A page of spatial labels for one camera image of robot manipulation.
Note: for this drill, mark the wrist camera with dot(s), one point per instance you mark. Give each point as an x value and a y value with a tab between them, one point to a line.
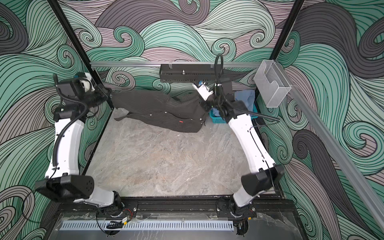
203	91
86	81

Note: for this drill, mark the light blue shirt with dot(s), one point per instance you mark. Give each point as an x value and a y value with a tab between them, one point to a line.
248	97

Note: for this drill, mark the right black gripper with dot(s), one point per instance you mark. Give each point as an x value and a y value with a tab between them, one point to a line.
208	104

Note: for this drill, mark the teal plastic basket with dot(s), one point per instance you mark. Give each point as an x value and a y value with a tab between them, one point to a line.
216	118

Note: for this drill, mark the black perforated wall tray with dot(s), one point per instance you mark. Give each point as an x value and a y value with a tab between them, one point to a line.
189	73

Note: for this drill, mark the clear plastic wall bin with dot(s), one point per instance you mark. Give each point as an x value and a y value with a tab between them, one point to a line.
272	82

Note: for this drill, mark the black corner post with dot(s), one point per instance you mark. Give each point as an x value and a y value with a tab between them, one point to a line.
297	6
59	13

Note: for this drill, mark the dark grey pinstripe shirt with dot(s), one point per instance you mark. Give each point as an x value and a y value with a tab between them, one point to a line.
185	115

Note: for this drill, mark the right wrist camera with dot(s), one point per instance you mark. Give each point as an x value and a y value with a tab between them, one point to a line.
203	91

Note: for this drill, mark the black left corner post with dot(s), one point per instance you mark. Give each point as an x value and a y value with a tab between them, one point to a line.
59	13

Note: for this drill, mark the aluminium rail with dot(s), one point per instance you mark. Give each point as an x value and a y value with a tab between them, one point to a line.
306	100
145	64

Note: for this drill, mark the aluminium right rail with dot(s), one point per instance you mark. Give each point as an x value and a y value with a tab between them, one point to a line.
306	100

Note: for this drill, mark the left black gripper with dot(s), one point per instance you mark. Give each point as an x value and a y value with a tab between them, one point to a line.
99	89

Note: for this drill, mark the aluminium back rail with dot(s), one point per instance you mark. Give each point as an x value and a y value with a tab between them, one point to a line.
145	64

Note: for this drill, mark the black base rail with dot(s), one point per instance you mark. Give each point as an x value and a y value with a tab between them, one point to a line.
220	206

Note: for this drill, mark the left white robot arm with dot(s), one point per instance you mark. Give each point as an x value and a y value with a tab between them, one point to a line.
63	182

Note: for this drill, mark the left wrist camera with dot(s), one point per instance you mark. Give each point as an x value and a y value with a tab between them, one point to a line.
86	81

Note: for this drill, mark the white slotted cable duct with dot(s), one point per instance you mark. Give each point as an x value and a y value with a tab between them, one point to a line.
152	225

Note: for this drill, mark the black right corner post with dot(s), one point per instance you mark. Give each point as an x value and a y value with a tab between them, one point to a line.
297	6

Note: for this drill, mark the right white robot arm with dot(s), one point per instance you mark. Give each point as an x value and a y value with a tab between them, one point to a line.
264	172

